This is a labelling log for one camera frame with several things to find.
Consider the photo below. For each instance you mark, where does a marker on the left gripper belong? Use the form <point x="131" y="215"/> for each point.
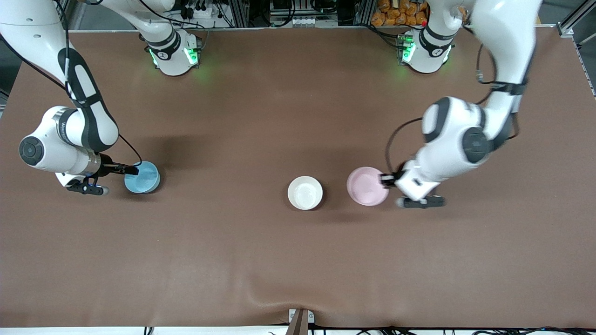
<point x="389" y="180"/>

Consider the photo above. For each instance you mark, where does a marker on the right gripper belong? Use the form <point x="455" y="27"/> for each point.
<point x="111" y="168"/>

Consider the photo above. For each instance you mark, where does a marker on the light blue bowl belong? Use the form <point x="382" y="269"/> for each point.
<point x="143" y="179"/>

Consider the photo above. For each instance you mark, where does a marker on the pink bowl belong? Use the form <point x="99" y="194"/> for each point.
<point x="365" y="188"/>

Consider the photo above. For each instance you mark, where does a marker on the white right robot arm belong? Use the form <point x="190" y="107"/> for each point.
<point x="37" y="23"/>

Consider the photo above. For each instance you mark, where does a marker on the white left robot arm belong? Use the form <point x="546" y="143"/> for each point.
<point x="503" y="28"/>

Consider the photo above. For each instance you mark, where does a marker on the white bowl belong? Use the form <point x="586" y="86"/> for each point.
<point x="305" y="193"/>

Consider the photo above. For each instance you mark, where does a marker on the orange snack pile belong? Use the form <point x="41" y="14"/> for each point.
<point x="400" y="11"/>

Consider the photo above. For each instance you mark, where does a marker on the white power strip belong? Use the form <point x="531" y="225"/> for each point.
<point x="199" y="9"/>

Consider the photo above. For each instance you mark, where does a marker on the metal table bracket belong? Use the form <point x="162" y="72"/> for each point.
<point x="301" y="321"/>

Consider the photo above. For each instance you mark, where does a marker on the aluminium frame profile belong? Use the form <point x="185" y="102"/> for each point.
<point x="575" y="21"/>

